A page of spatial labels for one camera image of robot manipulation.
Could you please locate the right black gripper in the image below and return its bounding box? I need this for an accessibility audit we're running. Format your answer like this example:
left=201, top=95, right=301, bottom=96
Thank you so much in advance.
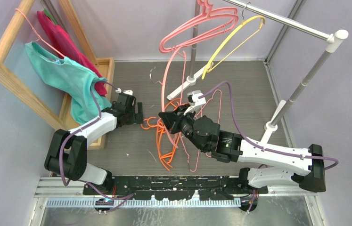
left=160, top=103, right=207, bottom=152

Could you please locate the thick pink plastic hanger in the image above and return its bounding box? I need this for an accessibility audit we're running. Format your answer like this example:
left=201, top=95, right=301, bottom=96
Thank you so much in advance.
left=159, top=0, right=239, bottom=54

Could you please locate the yellow wire hanger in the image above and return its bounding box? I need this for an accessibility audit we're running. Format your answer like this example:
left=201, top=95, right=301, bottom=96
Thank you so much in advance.
left=201, top=2, right=266, bottom=80

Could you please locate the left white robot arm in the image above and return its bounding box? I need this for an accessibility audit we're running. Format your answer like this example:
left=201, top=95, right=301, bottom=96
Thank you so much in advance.
left=44, top=93, right=143, bottom=194

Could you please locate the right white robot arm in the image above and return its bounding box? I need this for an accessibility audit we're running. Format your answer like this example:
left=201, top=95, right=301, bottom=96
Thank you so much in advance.
left=158, top=105, right=326, bottom=194

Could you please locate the teal mesh shirt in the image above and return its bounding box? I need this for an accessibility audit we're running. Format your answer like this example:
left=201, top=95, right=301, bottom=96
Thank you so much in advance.
left=25, top=42, right=111, bottom=124

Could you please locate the magenta shirt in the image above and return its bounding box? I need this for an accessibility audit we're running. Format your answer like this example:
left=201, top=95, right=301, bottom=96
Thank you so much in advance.
left=36, top=10, right=109, bottom=97

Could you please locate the pink hanger on wooden rack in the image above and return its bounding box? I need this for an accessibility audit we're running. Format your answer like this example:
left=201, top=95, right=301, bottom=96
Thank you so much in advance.
left=15, top=8, right=65, bottom=58

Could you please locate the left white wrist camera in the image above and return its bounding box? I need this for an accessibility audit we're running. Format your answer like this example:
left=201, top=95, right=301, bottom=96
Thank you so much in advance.
left=115, top=88, right=133, bottom=96

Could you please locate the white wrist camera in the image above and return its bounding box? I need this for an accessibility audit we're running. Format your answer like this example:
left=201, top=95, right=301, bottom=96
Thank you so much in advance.
left=115, top=88, right=133, bottom=96
left=184, top=90, right=206, bottom=115

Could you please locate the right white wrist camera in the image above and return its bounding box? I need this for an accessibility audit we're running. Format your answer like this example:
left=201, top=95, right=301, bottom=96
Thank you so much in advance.
left=184, top=90, right=206, bottom=115

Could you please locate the orange wire hanger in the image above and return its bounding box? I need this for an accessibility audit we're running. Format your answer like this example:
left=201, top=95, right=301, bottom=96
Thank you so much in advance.
left=140, top=98, right=184, bottom=172
left=149, top=102, right=195, bottom=169

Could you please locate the wooden clothes rack frame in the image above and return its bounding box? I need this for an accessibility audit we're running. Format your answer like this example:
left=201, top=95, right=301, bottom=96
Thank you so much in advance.
left=0, top=0, right=115, bottom=150

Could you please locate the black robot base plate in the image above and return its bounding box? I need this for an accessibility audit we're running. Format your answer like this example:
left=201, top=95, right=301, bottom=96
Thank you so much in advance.
left=83, top=176, right=269, bottom=211

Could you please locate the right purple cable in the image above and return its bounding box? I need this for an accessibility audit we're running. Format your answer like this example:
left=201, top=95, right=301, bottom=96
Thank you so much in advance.
left=199, top=81, right=339, bottom=213

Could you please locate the purple cable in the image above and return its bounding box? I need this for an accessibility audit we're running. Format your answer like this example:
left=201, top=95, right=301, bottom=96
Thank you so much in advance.
left=59, top=81, right=135, bottom=213
left=199, top=81, right=339, bottom=213

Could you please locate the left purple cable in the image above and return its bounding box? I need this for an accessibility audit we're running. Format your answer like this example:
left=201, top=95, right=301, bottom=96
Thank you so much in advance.
left=59, top=81, right=135, bottom=213

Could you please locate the metal clothes rail stand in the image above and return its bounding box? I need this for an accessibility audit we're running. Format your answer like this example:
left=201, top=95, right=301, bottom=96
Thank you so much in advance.
left=159, top=0, right=349, bottom=143

